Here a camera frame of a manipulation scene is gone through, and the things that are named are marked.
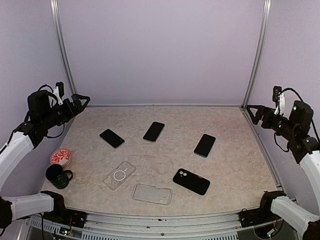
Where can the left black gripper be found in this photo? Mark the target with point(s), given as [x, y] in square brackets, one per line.
[77, 107]

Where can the aluminium frame post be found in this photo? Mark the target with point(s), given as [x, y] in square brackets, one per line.
[258, 52]
[54, 5]

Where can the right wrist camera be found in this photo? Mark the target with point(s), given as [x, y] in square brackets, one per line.
[279, 99]

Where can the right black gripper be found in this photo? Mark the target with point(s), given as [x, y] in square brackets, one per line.
[261, 113]

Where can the dark green mug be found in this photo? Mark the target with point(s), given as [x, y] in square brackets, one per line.
[58, 177]

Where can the black phone middle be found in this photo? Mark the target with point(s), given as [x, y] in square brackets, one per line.
[154, 132]

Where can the front aluminium rail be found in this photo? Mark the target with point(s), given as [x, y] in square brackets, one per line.
[102, 226]

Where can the black phone case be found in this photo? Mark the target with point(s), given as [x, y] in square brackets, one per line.
[191, 181]

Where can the red white patterned bowl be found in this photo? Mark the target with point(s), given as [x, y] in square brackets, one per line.
[61, 156]

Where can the clear plain phone case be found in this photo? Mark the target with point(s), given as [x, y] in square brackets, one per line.
[152, 194]

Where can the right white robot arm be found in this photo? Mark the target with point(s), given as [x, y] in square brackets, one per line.
[306, 152]

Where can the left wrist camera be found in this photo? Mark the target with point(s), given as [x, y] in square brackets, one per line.
[59, 92]

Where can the black phone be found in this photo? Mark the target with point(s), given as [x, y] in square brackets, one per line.
[112, 138]
[154, 132]

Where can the left aluminium frame post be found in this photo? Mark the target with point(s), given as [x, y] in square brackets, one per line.
[54, 5]

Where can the black phone left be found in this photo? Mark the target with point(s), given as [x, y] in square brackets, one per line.
[112, 138]

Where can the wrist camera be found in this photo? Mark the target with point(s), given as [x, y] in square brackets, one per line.
[59, 92]
[279, 99]

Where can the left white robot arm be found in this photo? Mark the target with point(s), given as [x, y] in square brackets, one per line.
[46, 109]

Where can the right aluminium frame post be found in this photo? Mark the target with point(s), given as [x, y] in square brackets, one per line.
[258, 52]

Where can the clear magsafe phone case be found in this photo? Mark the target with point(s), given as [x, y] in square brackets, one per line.
[119, 175]

